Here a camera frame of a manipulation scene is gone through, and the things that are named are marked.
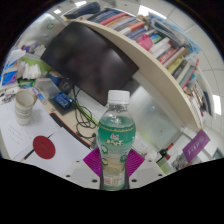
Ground black computer monitor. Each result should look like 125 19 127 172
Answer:
40 21 140 107

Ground white napkin stack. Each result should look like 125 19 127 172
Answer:
17 61 43 81

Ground small blue box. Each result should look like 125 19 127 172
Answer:
53 92 74 110

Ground blue tissue box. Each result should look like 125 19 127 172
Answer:
1 59 20 88

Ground green-labelled clear drink bottle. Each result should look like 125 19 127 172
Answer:
96 89 137 192

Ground clear plastic container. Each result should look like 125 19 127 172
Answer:
35 78 61 101

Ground white paper cup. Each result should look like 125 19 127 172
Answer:
13 89 39 127

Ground black cables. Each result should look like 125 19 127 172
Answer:
71 85 100 142

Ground purple pennant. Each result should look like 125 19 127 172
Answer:
181 129 211 164

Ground white paper sheet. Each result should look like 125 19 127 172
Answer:
0 99 92 178

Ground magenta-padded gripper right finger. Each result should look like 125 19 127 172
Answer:
125 148 165 190

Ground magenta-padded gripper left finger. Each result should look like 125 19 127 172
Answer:
64 147 103 190

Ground flat round red coaster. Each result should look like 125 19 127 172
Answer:
32 135 57 160

